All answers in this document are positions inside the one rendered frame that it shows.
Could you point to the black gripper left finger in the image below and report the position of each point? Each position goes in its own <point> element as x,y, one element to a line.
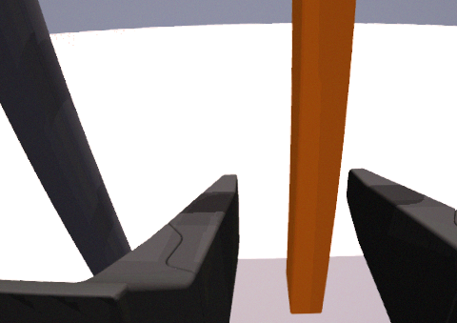
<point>184,273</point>

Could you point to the orange handle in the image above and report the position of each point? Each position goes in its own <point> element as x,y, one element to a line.
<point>322,40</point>

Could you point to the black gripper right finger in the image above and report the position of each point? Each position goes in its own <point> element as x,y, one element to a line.
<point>409,241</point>

